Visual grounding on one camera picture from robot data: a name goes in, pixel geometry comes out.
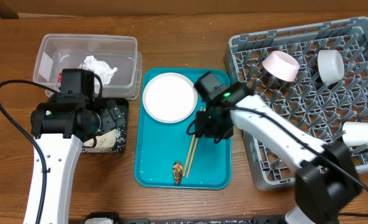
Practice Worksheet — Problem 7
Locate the silver red foil wrapper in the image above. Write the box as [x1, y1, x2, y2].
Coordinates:
[57, 72, 62, 83]

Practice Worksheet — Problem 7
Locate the white napkin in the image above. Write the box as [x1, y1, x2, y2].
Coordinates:
[78, 55, 117, 86]

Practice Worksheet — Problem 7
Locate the wooden chopstick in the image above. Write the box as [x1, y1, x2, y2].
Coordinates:
[185, 107, 207, 179]
[183, 135, 198, 177]

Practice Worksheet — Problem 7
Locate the large pink plate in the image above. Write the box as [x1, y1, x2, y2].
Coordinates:
[142, 72, 198, 123]

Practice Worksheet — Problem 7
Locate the brown food scrap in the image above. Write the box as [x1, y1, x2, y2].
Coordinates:
[172, 161, 183, 185]

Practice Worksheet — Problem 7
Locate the pile of white rice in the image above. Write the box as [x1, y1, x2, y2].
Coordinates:
[82, 128, 127, 154]

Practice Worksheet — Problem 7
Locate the pink bowl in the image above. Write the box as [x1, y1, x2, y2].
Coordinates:
[262, 50, 300, 82]

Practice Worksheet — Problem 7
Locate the grey green bowl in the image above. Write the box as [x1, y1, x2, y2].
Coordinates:
[318, 50, 344, 85]

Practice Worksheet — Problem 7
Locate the small white cup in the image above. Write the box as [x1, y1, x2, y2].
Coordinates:
[342, 122, 368, 147]

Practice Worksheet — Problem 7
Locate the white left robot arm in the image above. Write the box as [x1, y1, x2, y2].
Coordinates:
[24, 68, 125, 223]

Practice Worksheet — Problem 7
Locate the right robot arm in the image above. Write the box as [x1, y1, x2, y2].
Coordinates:
[191, 72, 362, 223]

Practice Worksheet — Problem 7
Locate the black food waste tray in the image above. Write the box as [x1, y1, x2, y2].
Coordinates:
[47, 97, 130, 154]

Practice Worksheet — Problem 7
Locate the clear plastic bin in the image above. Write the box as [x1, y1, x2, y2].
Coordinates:
[33, 34, 142, 100]

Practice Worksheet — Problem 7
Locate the teal plastic tray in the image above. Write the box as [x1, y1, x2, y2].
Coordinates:
[134, 67, 232, 190]

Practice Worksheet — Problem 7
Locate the grey dish rack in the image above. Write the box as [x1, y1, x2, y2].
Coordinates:
[223, 16, 368, 191]

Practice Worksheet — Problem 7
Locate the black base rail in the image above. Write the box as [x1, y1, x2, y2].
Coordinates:
[80, 212, 285, 224]

